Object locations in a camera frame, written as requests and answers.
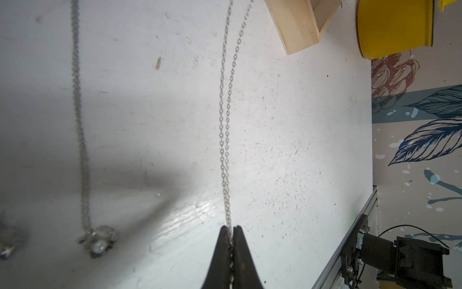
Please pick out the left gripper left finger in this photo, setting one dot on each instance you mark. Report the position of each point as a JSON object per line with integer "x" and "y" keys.
{"x": 220, "y": 269}

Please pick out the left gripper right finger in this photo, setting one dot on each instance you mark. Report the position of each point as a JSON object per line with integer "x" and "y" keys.
{"x": 244, "y": 270}

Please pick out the wooden jewelry display stand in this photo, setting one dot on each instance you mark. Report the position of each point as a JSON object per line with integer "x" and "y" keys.
{"x": 301, "y": 23}

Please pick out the yellow pot with black lid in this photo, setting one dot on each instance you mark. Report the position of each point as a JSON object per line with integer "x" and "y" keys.
{"x": 386, "y": 27}

